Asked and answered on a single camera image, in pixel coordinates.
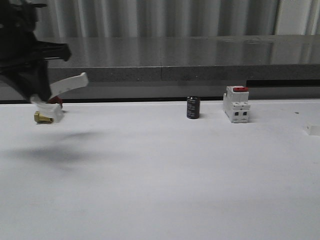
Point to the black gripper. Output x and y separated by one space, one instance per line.
23 58

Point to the white half-ring clamp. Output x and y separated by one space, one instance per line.
313 129
68 84

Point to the brass valve red handwheel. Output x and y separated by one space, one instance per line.
48 112

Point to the black cylindrical capacitor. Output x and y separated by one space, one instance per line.
193 107

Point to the grey stone counter ledge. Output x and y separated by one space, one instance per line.
219 60

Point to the white circuit breaker red switch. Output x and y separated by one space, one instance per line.
235 103

